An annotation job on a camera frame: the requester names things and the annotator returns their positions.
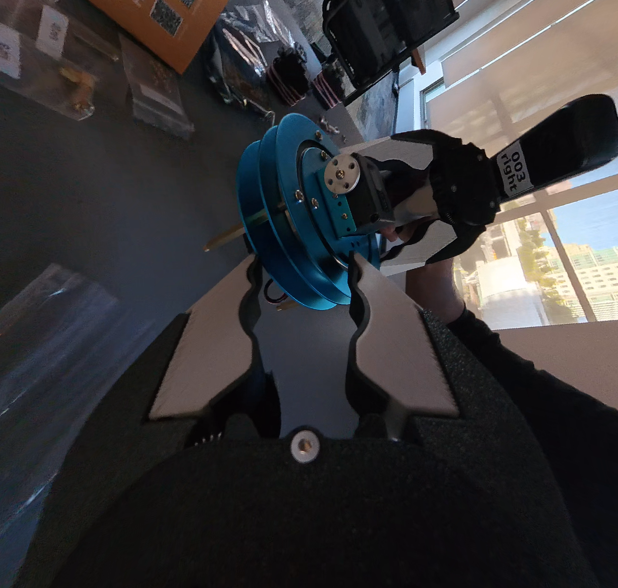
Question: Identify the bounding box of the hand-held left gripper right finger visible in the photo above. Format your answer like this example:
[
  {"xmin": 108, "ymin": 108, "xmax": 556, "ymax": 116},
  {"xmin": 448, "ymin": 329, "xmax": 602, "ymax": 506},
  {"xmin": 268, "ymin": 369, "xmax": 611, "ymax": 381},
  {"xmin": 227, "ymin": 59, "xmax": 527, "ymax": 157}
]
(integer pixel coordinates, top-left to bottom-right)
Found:
[{"xmin": 347, "ymin": 251, "xmax": 459, "ymax": 442}]

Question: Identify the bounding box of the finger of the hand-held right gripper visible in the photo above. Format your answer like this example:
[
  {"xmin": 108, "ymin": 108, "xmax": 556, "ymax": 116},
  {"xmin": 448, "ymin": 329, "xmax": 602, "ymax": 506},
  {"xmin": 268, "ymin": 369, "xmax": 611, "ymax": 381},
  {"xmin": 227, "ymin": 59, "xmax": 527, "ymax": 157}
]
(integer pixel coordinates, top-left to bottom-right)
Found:
[
  {"xmin": 384, "ymin": 213, "xmax": 458, "ymax": 267},
  {"xmin": 356, "ymin": 136, "xmax": 435, "ymax": 175}
]

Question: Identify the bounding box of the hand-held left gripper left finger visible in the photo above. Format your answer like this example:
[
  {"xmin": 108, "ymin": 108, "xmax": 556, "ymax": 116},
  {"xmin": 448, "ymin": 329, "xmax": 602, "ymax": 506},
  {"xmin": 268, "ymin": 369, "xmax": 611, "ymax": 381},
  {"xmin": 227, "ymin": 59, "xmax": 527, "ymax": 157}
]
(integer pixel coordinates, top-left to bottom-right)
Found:
[{"xmin": 148, "ymin": 252, "xmax": 264, "ymax": 422}]

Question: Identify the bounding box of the blue round robot base assembly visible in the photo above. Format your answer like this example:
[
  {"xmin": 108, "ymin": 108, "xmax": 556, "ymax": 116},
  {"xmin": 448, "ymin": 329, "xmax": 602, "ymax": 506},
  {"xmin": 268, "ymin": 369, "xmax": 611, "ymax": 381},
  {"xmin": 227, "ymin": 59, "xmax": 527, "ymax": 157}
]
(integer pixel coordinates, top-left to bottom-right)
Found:
[{"xmin": 203, "ymin": 112, "xmax": 387, "ymax": 314}]

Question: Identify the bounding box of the person's right forearm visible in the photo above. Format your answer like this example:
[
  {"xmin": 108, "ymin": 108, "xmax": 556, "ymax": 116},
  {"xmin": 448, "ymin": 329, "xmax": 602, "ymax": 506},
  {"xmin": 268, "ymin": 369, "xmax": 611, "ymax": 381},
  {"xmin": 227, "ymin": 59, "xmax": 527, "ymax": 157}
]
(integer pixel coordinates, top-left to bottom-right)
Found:
[{"xmin": 446, "ymin": 303, "xmax": 618, "ymax": 564}]

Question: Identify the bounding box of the grey desk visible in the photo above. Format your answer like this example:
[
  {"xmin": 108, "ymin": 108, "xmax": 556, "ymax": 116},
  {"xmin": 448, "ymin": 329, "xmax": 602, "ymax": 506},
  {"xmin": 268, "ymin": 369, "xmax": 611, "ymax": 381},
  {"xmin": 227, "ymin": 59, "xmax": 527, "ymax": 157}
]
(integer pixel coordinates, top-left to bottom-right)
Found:
[{"xmin": 0, "ymin": 0, "xmax": 411, "ymax": 550}]

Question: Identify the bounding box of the person's right hand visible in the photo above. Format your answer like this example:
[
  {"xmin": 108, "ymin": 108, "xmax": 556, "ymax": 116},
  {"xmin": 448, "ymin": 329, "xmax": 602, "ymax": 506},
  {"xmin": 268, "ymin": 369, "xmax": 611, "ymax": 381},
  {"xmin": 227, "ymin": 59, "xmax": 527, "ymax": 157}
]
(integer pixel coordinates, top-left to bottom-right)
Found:
[{"xmin": 405, "ymin": 259, "xmax": 467, "ymax": 326}]

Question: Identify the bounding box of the black servo motor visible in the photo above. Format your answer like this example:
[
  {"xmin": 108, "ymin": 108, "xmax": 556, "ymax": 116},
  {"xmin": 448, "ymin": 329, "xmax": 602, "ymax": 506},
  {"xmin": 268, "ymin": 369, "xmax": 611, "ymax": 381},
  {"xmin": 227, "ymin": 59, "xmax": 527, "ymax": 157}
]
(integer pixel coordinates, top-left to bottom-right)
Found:
[
  {"xmin": 313, "ymin": 62, "xmax": 349, "ymax": 109},
  {"xmin": 270, "ymin": 47, "xmax": 310, "ymax": 107}
]

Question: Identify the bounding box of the large window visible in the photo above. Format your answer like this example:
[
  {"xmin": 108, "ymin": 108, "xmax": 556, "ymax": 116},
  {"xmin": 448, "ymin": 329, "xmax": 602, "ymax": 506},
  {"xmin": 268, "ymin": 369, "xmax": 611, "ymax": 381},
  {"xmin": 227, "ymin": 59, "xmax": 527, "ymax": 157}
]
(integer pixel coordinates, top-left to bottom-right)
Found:
[{"xmin": 420, "ymin": 0, "xmax": 618, "ymax": 330}]

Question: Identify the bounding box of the black mesh office chair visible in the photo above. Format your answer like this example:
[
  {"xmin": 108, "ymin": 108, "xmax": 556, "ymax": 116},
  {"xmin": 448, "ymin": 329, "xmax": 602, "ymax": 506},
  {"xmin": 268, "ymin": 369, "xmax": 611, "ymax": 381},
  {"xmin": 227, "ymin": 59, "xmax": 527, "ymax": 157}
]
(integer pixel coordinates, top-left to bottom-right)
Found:
[{"xmin": 323, "ymin": 0, "xmax": 460, "ymax": 107}]

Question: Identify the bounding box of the clear plastic bag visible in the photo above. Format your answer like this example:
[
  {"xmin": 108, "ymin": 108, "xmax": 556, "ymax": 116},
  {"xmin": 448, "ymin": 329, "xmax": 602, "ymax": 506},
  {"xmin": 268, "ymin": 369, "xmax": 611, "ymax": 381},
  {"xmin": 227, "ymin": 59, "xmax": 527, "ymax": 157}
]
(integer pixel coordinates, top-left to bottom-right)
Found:
[{"xmin": 0, "ymin": 264, "xmax": 160, "ymax": 502}]

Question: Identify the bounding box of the silver antistatic bag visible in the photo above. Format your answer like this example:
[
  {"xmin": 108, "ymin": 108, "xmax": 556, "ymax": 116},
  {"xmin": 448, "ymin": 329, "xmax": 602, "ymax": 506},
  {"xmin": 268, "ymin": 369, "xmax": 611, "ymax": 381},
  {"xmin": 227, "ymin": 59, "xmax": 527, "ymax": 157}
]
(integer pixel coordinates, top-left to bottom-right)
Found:
[{"xmin": 208, "ymin": 0, "xmax": 314, "ymax": 115}]

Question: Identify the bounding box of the pile of small screw bags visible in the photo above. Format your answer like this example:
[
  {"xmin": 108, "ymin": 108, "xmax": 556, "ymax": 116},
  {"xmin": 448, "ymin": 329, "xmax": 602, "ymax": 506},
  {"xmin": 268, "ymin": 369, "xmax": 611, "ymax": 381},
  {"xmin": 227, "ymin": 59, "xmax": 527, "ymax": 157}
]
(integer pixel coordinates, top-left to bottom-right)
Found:
[{"xmin": 0, "ymin": 0, "xmax": 196, "ymax": 140}]

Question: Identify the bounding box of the orange and white cardboard box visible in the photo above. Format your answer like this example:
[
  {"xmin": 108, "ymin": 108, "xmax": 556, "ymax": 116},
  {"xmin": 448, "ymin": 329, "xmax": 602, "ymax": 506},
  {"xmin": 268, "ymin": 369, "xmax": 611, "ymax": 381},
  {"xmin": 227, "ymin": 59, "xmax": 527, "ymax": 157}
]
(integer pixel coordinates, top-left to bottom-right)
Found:
[{"xmin": 55, "ymin": 0, "xmax": 243, "ymax": 75}]

